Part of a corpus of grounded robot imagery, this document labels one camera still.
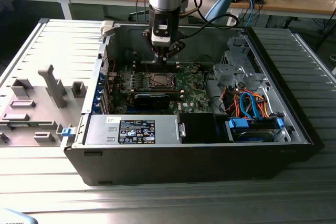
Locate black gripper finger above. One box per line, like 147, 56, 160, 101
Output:
142, 30, 162, 59
160, 39, 186, 65

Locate metal socket cover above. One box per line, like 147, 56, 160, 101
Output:
149, 72, 176, 89

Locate silver CPU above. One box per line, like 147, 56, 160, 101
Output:
154, 75, 170, 86

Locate black RAM slot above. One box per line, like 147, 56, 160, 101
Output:
118, 87, 183, 95
133, 60, 181, 72

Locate CPU socket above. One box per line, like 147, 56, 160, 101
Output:
148, 71, 178, 90

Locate beige plastic piece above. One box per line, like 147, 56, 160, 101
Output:
100, 20, 117, 38

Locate green motherboard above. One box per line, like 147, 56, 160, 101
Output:
111, 62, 212, 116

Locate white labelled object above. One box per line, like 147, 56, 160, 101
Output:
226, 13, 239, 26

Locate silver metal drive cage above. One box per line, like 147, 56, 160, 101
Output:
212, 37, 266, 90

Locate black graphics card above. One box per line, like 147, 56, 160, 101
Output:
133, 93, 171, 110

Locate hard disk blue carrier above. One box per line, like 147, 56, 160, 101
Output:
225, 116, 286, 143

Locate grey power supply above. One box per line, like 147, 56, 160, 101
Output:
83, 114, 182, 146

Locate black PC case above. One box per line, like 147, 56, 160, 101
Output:
60, 22, 325, 187

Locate blue plastic clip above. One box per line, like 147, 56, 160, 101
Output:
61, 126, 76, 138

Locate grey parts rack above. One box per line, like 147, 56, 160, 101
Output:
0, 63, 89, 147

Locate pale grey device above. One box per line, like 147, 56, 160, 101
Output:
0, 207, 36, 224

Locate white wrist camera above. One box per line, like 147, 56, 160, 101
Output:
150, 16, 172, 48

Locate black camera cable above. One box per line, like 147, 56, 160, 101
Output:
180, 14, 239, 38

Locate blue cable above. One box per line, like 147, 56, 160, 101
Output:
245, 0, 257, 23

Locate orange red wire bundle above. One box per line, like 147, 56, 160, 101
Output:
222, 90, 241, 118

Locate blue wire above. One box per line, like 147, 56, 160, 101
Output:
239, 91, 259, 120

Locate black metal frame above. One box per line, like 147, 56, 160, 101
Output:
314, 5, 336, 50

